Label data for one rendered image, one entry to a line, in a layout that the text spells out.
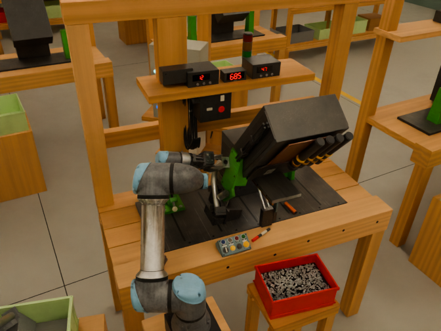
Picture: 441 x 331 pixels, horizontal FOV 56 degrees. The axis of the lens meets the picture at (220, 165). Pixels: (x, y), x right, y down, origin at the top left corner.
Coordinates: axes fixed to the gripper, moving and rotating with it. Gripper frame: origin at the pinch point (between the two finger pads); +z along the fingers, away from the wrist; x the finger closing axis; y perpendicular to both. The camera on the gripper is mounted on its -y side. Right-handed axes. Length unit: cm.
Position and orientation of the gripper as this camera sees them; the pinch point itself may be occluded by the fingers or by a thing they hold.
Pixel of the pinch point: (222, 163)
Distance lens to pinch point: 208.7
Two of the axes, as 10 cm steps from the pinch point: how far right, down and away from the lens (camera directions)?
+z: 8.8, 0.4, 4.7
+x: -0.8, -9.7, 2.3
